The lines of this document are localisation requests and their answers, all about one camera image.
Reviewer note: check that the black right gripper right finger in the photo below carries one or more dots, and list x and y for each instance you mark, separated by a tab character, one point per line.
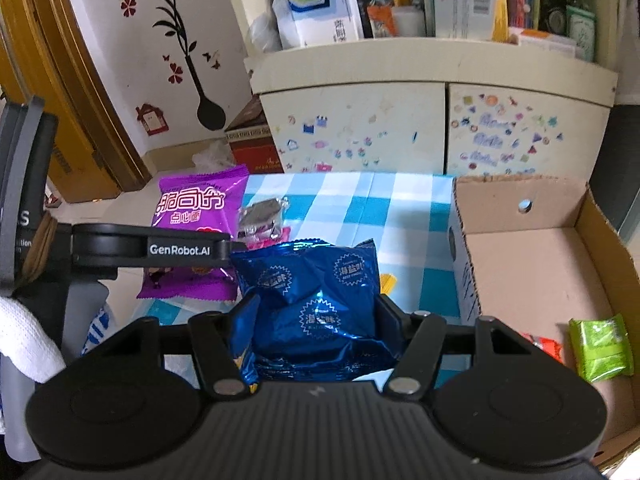
415	340

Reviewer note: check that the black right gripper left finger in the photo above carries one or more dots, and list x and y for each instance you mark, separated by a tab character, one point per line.
221	352

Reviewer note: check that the blue foil snack bag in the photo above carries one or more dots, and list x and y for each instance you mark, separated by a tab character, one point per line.
310	313

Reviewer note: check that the pink snack packet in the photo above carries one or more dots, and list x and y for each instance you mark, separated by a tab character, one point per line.
264	240

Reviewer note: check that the purple snack packet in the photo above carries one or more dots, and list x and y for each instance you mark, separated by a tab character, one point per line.
207	203

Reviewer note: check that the red snack packet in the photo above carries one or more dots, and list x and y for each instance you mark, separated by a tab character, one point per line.
547	345

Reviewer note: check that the green snack packet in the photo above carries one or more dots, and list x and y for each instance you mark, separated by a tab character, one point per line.
601	348

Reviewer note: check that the white gloved hand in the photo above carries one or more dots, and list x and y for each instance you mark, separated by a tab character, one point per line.
25	343

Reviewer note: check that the yellow snack packet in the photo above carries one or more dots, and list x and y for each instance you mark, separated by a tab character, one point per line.
388	283

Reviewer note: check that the blue checkered tablecloth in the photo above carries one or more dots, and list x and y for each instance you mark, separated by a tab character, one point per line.
405	214

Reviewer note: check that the silver foil packet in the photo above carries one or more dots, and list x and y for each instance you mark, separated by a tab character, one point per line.
262	220

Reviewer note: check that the white cardboard milk box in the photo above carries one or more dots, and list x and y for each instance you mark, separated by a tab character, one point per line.
530	254

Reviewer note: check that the clear plastic bag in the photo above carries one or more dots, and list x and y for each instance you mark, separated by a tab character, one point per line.
216	157

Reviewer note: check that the red brown cardboard box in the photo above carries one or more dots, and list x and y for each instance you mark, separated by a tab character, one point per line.
251	142

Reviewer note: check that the cream cabinet with stickers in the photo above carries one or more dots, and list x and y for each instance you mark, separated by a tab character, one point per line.
434	106

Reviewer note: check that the white blue medicine box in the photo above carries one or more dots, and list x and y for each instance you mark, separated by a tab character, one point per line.
312	23

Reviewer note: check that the green box on cabinet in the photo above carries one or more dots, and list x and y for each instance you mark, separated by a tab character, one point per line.
582	29

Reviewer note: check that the red house wall socket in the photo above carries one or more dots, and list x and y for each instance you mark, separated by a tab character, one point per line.
152	119

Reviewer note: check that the wooden door frame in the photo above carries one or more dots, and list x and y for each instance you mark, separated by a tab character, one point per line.
43	54

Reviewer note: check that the black vase wall decal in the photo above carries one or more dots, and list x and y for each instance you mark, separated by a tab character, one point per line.
210	114

